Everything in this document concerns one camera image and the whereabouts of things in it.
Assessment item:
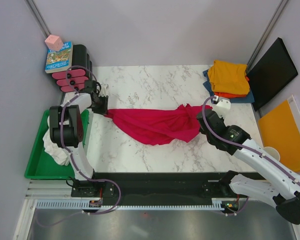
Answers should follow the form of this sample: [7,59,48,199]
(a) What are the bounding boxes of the black pink mini drawer unit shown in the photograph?
[51,44,92,93]

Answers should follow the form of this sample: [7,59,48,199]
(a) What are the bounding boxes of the orange folder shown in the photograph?
[258,100,300,172]

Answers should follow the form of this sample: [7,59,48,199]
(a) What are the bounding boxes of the pink cube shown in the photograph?
[44,34,64,52]

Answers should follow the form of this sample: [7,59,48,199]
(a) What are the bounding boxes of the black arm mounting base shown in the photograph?
[71,172,238,205]

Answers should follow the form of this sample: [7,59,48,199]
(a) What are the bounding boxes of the white slotted cable duct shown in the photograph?
[35,199,234,211]

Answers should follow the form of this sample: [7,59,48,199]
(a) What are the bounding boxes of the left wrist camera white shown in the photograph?
[99,84,109,97]

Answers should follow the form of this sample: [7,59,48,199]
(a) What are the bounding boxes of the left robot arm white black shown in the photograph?
[49,80,109,197]

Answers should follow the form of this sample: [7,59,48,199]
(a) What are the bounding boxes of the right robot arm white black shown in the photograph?
[196,109,300,225]

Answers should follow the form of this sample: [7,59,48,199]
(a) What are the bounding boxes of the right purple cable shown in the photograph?
[201,96,300,217]

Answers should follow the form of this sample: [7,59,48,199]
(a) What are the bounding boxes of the white crumpled cloth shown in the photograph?
[42,131,70,166]

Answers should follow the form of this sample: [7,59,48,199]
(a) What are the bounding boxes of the green plastic tray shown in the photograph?
[24,110,75,180]

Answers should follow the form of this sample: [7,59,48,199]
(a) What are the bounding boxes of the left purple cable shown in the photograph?
[36,65,122,228]

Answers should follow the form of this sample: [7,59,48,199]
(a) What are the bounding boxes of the black flat board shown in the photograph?
[247,37,298,111]

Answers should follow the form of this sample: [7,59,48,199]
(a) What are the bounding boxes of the blue folded t-shirt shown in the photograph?
[202,70,255,104]

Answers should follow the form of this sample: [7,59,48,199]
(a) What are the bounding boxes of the purple cable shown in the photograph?
[36,65,122,228]
[201,96,300,217]

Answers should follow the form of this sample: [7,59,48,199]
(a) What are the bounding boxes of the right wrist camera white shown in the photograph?
[212,95,231,119]

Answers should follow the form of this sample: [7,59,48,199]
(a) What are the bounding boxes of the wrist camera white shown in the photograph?
[212,95,231,119]
[99,84,109,97]

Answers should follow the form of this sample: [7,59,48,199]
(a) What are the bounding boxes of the pale yellow mug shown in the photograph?
[263,146,281,161]

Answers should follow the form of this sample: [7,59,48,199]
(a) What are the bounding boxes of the crimson red t-shirt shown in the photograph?
[105,104,203,146]

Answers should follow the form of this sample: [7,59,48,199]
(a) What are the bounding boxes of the mustard yellow folded t-shirt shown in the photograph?
[207,59,250,97]

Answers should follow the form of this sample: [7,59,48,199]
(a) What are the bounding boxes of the colourful paperback book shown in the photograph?
[45,41,73,74]

